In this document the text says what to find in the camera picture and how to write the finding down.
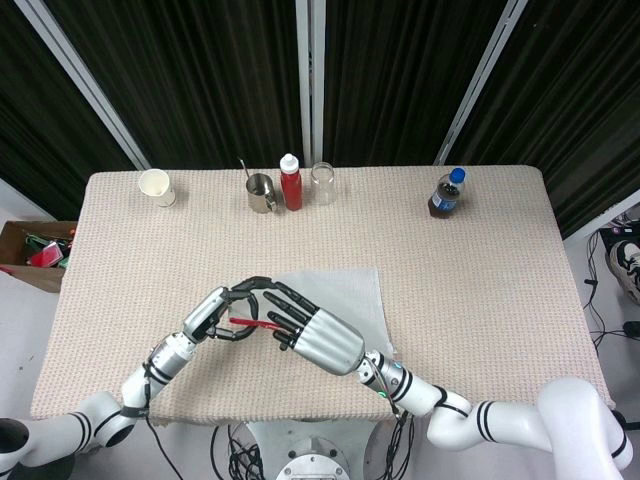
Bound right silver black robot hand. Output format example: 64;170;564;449
259;280;366;377

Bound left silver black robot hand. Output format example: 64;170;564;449
181;275;267;346

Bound clear zip pouch red edge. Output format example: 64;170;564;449
230;267;397;357

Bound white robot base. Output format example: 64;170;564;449
247;419;387;480

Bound beige woven tablecloth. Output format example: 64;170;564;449
30;165;617;431

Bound stainless steel mug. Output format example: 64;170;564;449
244;172;280;215

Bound white paper cup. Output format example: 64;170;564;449
138;168;177;210

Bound red white-capped sauce bottle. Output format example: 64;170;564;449
279;153;305;212

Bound clear glass jar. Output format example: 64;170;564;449
310;161;336;207

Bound red packet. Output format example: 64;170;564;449
30;241;65;269

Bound brown cardboard box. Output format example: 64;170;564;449
0;221;79;294

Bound blue-capped cola bottle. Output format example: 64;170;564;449
427;167;469;220

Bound black pleated curtain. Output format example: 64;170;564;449
0;0;139;222
446;0;640;239
323;0;515;167
43;0;307;170

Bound black and white sneaker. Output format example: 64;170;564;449
606;239;640;305

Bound black cable bundle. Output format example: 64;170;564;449
209;422;266;480

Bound aluminium frame post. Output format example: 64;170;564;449
12;0;152;171
294;0;327;169
433;0;529;167

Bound black floor cables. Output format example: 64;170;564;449
582;227;640;401

